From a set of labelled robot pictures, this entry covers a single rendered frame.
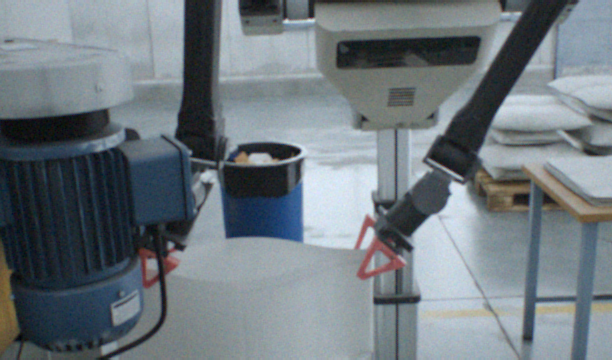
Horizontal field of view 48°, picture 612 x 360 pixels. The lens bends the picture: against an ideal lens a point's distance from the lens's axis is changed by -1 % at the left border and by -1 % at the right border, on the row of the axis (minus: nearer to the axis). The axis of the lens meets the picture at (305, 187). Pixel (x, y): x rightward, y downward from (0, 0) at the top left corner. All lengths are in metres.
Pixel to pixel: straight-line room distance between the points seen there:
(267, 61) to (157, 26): 1.47
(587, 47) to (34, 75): 9.27
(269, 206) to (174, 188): 2.54
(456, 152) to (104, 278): 0.60
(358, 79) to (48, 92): 0.92
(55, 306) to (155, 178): 0.18
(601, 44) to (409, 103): 8.31
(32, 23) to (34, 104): 8.99
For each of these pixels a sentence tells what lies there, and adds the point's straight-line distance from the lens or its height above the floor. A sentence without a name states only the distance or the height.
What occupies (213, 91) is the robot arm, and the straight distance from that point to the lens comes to 1.07.
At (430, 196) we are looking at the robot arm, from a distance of 1.09.
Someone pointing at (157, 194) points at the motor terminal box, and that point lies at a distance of 0.83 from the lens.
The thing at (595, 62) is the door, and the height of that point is 0.28.
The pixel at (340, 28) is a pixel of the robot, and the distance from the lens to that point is 1.44.
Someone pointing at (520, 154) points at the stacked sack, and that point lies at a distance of 4.55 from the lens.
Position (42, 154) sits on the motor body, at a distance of 0.77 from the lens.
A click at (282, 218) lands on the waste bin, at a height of 0.36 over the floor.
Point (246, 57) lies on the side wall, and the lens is 9.18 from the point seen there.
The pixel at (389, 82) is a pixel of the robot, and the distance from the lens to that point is 1.56.
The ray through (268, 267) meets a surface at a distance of 1.31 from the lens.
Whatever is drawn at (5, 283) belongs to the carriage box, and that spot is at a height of 1.11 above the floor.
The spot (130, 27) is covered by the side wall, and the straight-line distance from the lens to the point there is 9.37.
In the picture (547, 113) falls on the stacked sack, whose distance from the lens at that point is 4.58.
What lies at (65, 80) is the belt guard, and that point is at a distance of 0.74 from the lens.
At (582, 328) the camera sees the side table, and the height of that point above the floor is 0.33.
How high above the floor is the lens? 1.49
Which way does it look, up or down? 17 degrees down
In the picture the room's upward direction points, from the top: 2 degrees counter-clockwise
